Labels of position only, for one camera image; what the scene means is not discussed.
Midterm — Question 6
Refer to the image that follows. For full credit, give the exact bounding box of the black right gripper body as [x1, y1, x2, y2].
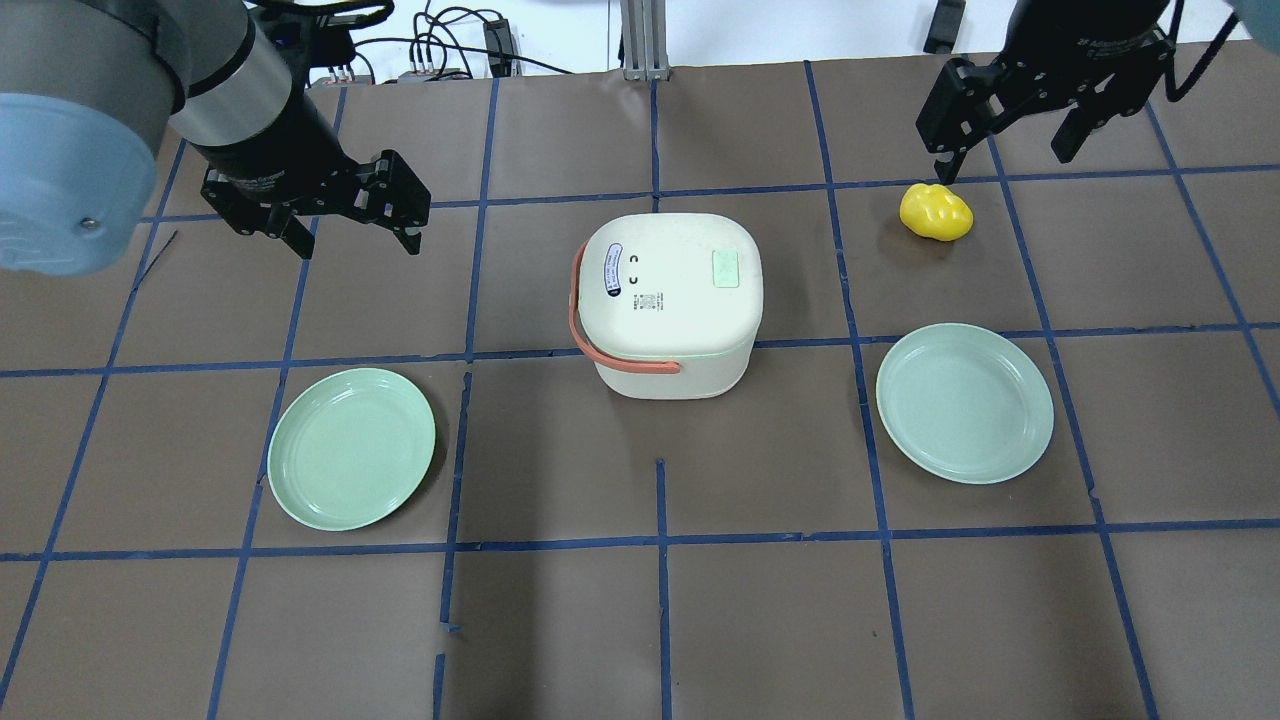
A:
[987, 29, 1175, 117]

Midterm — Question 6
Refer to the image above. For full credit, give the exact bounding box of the black cables bundle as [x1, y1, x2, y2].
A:
[250, 0, 576, 86]

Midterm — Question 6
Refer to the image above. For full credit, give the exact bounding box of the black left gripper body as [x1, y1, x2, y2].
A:
[201, 150, 376, 231]

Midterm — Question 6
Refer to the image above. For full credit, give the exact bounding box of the green plate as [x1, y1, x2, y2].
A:
[876, 323, 1055, 486]
[266, 366, 436, 532]

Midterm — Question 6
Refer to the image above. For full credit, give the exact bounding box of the cream rice cooker orange handle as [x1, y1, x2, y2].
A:
[568, 211, 765, 401]

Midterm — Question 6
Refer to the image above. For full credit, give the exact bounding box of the aluminium frame post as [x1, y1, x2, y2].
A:
[620, 0, 671, 82]

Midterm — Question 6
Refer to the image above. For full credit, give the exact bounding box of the black block at back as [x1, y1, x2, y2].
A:
[922, 0, 966, 55]

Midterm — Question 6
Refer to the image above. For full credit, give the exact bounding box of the yellow toy pepper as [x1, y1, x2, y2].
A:
[899, 183, 975, 242]

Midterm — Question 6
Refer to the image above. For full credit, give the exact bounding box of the right green plate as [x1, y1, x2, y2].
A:
[876, 323, 1055, 486]

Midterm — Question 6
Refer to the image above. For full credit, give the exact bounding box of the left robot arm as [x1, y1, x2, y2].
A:
[1, 1, 431, 275]

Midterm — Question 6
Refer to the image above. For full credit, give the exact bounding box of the black power adapter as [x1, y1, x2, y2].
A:
[483, 18, 516, 78]

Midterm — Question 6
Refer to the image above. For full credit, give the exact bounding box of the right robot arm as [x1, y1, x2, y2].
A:
[915, 1, 1279, 184]

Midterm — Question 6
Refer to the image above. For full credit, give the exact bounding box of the left green plate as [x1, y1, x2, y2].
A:
[266, 366, 436, 532]

